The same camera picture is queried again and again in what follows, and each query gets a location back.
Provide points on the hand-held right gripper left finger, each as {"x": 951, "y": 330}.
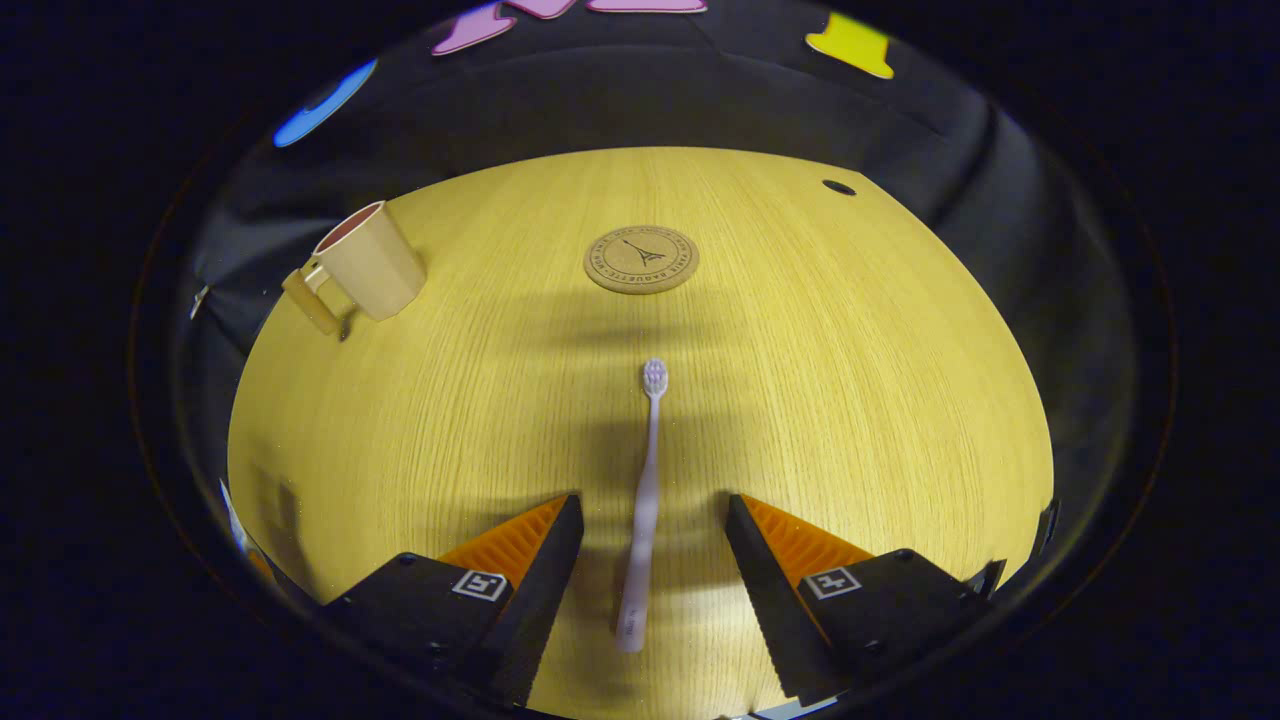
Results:
{"x": 535, "y": 600}

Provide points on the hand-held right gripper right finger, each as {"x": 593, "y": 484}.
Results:
{"x": 775, "y": 600}

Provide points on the pale pink toothbrush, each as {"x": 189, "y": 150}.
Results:
{"x": 648, "y": 500}

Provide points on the round cork coaster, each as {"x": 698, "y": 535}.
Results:
{"x": 642, "y": 260}

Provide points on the beige cup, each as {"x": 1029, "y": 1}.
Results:
{"x": 375, "y": 265}

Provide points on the wooden desktop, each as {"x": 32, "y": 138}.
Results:
{"x": 850, "y": 350}

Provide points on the silver backdrop clip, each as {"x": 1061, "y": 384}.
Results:
{"x": 200, "y": 300}

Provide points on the black backdrop cloth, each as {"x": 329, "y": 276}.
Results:
{"x": 700, "y": 100}

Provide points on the dark grey bracket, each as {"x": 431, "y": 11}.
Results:
{"x": 1047, "y": 528}

